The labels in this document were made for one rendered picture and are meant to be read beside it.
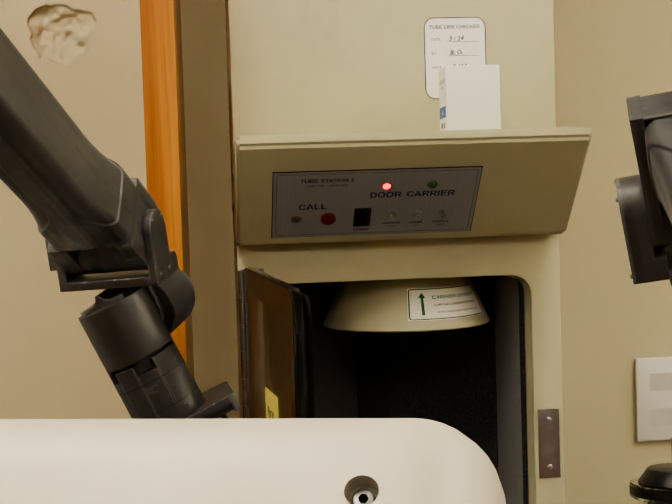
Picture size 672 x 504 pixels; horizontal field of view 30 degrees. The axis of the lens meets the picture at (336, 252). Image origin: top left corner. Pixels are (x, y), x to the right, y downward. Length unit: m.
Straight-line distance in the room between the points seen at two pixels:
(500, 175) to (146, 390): 0.40
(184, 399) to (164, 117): 0.28
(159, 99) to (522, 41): 0.37
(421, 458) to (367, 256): 0.84
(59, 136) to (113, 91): 0.81
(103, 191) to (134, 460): 0.51
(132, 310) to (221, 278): 0.69
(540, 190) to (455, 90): 0.12
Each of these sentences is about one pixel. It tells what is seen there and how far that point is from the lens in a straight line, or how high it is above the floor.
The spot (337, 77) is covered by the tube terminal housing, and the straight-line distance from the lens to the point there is 1.23.
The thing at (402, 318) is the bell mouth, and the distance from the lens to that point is 1.26.
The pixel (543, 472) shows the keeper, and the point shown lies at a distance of 1.29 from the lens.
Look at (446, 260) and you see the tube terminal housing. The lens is 1.24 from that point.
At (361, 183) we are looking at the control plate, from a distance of 1.14.
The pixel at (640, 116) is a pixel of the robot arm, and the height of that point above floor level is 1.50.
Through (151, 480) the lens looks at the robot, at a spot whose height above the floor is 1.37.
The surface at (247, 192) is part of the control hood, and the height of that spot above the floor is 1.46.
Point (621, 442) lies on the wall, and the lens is 1.78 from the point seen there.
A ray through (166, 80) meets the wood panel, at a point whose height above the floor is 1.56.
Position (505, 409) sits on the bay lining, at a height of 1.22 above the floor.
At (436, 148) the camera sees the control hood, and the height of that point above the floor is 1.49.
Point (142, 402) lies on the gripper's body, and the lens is 0.98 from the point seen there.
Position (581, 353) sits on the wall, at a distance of 1.74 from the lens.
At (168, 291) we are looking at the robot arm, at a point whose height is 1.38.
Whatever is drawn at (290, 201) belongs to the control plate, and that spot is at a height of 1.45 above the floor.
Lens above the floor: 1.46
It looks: 3 degrees down
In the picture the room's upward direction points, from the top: 2 degrees counter-clockwise
